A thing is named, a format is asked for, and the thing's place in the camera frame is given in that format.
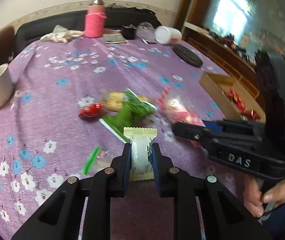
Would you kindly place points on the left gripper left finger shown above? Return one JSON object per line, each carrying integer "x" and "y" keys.
{"x": 111, "y": 182}

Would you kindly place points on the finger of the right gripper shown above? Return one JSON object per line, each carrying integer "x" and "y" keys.
{"x": 212, "y": 125}

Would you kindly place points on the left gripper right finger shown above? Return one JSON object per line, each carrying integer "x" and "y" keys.
{"x": 175, "y": 183}

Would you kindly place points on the pink strawberry snack packet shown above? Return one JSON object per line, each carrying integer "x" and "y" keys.
{"x": 175, "y": 108}

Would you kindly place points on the white cream wafer packet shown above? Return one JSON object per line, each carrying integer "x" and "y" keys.
{"x": 141, "y": 149}

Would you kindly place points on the green snack packet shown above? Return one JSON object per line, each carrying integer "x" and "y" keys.
{"x": 133, "y": 111}

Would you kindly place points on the person's right hand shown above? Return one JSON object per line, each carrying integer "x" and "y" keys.
{"x": 253, "y": 198}

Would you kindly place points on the clear green-stripe packet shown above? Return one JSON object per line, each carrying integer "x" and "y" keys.
{"x": 98, "y": 159}

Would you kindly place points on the red foil candy packet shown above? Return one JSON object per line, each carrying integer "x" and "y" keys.
{"x": 234, "y": 97}

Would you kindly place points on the dark red foil snack bag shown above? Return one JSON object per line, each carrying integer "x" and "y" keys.
{"x": 251, "y": 115}

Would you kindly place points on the shallow cardboard tray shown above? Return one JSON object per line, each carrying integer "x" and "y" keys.
{"x": 215, "y": 83}

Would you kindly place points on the small red candy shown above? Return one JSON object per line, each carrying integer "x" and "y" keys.
{"x": 91, "y": 111}

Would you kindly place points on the yellow biscuit packet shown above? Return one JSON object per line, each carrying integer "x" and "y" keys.
{"x": 112, "y": 101}

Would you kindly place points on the purple floral tablecloth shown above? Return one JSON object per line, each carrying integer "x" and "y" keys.
{"x": 42, "y": 138}

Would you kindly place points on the white plastic jar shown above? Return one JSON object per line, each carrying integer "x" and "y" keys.
{"x": 167, "y": 35}

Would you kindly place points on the wooden brick-pattern cabinet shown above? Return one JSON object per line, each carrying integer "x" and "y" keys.
{"x": 233, "y": 32}

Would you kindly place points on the clear glass jar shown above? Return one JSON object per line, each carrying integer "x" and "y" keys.
{"x": 146, "y": 32}

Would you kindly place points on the black cup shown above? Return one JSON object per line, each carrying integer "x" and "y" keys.
{"x": 128, "y": 32}

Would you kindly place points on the small booklet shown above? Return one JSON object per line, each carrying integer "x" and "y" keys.
{"x": 115, "y": 38}

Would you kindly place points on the crumpled white cloth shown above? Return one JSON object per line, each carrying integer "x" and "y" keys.
{"x": 61, "y": 34}

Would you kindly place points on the pink thermos with knit sleeve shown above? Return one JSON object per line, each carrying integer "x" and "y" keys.
{"x": 95, "y": 19}

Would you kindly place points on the black sofa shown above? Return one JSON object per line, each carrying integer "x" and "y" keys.
{"x": 117, "y": 17}

